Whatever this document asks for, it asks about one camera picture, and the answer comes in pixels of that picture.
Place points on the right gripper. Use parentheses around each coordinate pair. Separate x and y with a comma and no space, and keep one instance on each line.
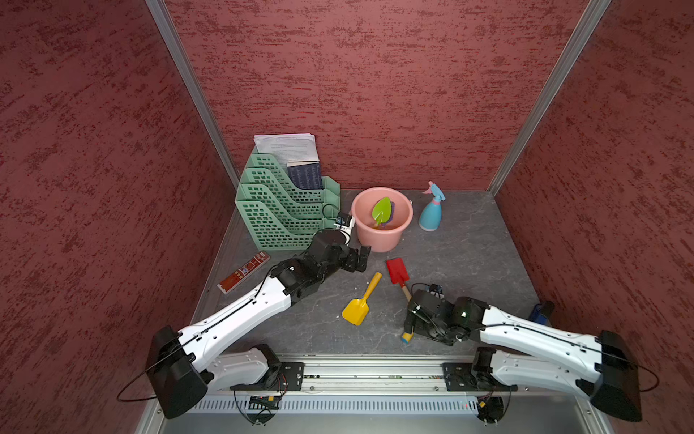
(418,327)

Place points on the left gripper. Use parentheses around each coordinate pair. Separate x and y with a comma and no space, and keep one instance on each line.
(351,253)

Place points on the red toy spade wooden handle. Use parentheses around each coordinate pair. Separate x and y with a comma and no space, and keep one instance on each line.
(399,275)

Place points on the yellow toy scoop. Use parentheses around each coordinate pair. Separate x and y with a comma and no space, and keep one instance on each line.
(357,310)

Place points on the green toy trowel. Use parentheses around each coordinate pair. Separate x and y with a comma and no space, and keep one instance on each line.
(379,213)

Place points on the teal pink spray bottle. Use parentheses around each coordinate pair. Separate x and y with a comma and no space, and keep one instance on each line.
(431,217)

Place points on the purple toy shovel pink handle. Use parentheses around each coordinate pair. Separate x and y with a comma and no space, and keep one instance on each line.
(390,213)

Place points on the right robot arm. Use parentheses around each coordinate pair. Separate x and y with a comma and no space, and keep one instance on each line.
(514,352)

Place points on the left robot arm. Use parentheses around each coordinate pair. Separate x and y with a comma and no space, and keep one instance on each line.
(183,366)

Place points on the pink plastic bucket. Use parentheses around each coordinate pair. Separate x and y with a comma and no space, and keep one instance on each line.
(387,239)

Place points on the green plastic file organizer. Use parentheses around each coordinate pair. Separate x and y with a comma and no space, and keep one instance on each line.
(278,215)

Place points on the dark blue booklet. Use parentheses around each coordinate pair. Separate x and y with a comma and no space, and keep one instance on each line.
(306,175)

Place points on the blue handheld device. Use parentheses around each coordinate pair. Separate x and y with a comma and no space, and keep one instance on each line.
(542,312)

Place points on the white paper sheets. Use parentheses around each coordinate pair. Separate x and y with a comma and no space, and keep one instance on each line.
(288,148)

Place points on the red flat package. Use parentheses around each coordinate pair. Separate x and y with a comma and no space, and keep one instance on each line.
(243,272)

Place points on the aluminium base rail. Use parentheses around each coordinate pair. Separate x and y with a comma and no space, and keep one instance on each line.
(430,375)

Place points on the right aluminium corner post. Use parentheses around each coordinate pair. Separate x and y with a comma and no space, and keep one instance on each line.
(586,25)

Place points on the aluminium corner post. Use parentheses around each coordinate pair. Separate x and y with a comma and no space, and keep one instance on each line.
(586,25)
(166,27)

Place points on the left aluminium corner post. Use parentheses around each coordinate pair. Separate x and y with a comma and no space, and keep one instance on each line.
(166,27)

